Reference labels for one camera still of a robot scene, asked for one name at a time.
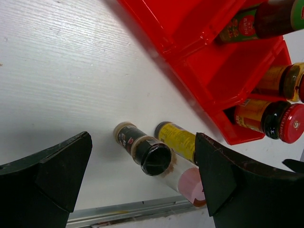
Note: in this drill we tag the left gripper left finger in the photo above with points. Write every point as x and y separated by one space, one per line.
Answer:
41 190

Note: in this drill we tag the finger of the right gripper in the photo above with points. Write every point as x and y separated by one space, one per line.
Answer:
294 165

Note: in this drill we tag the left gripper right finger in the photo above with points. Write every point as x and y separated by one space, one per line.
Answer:
244 193

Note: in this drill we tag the red-lid sauce jar front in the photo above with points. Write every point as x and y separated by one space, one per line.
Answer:
277 120

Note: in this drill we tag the red-lid sauce jar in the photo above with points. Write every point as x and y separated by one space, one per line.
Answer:
284 81
277 120

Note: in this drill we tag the pink-cap spice shaker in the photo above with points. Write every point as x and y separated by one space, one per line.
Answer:
184 177

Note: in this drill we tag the black-cap pepper shaker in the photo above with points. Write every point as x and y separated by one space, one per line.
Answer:
151 154

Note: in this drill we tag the tall yellow-cap sauce bottle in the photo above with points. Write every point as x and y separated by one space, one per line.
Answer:
265 20

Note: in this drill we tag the red three-compartment plastic tray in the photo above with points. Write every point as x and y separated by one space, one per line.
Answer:
218 76

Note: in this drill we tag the aluminium table front rail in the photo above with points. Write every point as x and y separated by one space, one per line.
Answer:
87 218

